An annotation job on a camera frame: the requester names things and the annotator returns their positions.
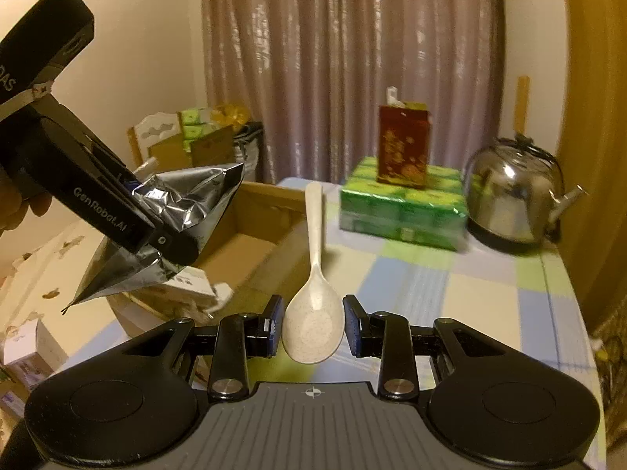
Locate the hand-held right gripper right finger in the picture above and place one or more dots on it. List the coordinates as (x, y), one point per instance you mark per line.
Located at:
(353, 328)

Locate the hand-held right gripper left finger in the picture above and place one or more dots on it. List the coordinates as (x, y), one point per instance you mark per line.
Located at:
(274, 328)

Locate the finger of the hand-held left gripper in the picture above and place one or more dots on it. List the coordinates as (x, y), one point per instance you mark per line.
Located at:
(105, 159)
(174, 247)

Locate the beige plastic spoon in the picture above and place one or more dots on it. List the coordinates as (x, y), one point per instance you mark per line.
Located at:
(313, 323)

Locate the white box with barcode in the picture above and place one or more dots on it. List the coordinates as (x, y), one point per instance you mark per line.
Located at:
(191, 284)

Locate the silver foil bag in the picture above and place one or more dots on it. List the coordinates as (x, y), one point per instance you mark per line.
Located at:
(196, 196)

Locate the brown cardboard box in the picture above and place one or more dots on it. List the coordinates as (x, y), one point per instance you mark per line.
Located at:
(254, 264)

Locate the person's left hand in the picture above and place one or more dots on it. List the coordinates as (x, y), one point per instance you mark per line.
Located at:
(12, 205)

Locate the stack of green packets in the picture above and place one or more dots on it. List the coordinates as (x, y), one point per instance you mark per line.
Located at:
(196, 125)

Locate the black bag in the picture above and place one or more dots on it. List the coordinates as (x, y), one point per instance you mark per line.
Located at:
(250, 152)

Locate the green tissue multipack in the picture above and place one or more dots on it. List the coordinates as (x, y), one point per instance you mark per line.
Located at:
(401, 215)

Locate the yellow plastic bag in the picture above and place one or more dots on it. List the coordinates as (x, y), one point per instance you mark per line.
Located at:
(230, 115)

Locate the white printed carton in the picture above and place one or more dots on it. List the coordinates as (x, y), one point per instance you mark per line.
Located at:
(29, 352)

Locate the red gift box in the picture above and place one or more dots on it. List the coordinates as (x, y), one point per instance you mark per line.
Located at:
(404, 147)

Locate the steel electric kettle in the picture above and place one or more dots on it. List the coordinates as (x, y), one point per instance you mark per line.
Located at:
(509, 196)

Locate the pink shiny curtain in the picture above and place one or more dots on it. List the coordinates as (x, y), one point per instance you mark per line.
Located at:
(343, 58)

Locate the wooden stick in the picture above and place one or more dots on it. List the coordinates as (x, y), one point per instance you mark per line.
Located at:
(521, 103)

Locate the yellow curtain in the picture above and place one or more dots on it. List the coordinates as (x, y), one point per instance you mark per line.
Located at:
(592, 107)

